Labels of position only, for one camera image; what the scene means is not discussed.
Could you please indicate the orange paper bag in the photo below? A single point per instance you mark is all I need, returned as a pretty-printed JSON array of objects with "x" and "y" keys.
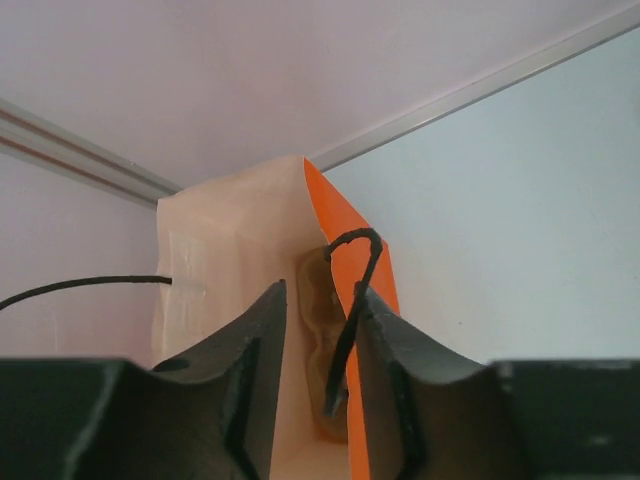
[{"x": 221, "y": 243}]

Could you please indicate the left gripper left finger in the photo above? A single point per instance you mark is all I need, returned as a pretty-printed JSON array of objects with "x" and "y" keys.
[{"x": 209, "y": 412}]

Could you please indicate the brown cardboard cup carrier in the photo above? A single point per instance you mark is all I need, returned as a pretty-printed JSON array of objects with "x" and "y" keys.
[{"x": 323, "y": 318}]

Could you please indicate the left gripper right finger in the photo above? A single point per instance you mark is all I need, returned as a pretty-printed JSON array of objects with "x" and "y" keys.
[{"x": 430, "y": 413}]

